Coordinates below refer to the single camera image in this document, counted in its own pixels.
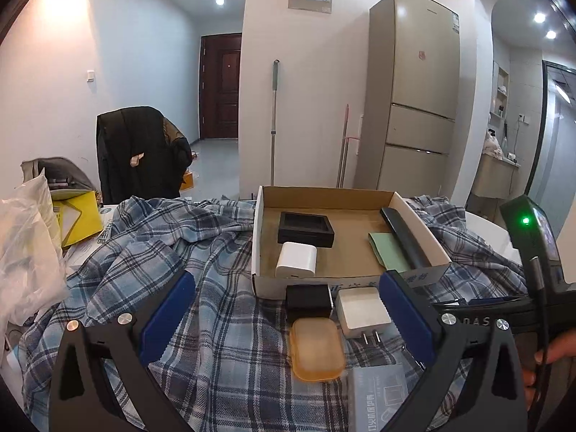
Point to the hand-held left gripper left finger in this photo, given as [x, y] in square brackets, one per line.
[164, 319]

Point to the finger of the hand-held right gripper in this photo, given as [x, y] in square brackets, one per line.
[481, 315]

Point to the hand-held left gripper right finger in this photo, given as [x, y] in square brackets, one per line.
[405, 319]

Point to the white charger with prongs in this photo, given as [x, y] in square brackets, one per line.
[362, 312]

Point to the pale green box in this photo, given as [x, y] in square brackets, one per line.
[387, 249]

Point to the grey printed packet box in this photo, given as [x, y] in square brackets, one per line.
[373, 396]

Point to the black long case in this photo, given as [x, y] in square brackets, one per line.
[402, 236]

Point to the amber translucent case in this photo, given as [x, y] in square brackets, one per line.
[317, 348]

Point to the black charger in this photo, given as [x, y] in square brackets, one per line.
[308, 301]

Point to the shallow cardboard box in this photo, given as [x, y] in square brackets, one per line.
[351, 234]

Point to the white cube charger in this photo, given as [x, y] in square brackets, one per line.
[294, 258]

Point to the black square frame box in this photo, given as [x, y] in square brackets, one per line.
[288, 236]

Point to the person's right hand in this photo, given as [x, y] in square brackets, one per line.
[553, 351]

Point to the beige vanity cabinet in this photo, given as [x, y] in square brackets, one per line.
[492, 177]

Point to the blue plaid cloth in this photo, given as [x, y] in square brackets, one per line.
[225, 256]

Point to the pink cloth bundle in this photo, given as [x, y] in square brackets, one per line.
[493, 144]

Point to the black framed glass door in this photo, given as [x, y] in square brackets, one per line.
[546, 135]

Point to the yellow box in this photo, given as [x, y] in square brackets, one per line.
[87, 220]

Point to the white plastic bag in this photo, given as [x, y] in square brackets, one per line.
[27, 243]

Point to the black jacket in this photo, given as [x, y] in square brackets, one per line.
[130, 157]

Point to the grey bag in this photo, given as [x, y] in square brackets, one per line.
[63, 173]

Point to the pink broom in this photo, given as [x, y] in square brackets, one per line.
[344, 148]

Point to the olive brown garment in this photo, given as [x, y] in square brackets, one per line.
[175, 130]

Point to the beige refrigerator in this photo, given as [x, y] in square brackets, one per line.
[414, 90]

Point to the dark brown door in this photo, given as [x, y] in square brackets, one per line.
[222, 85]

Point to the wall niche shelf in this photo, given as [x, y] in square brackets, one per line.
[500, 90]

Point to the white light switch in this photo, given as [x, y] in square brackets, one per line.
[91, 75]

